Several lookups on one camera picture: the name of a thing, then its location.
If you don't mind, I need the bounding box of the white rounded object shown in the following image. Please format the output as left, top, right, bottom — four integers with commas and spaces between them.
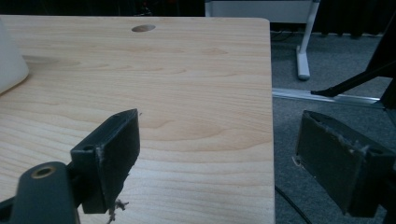
0, 18, 30, 95

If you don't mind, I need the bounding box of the black cable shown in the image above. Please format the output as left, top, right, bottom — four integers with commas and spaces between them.
275, 185, 313, 224

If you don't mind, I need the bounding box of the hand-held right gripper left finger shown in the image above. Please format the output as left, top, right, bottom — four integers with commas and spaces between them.
70, 108, 141, 215

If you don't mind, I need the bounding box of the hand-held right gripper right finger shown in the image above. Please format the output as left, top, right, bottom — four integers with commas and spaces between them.
294, 109, 396, 218

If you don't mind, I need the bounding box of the aluminium floor rail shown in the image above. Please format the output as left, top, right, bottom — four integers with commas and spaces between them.
272, 87, 386, 110

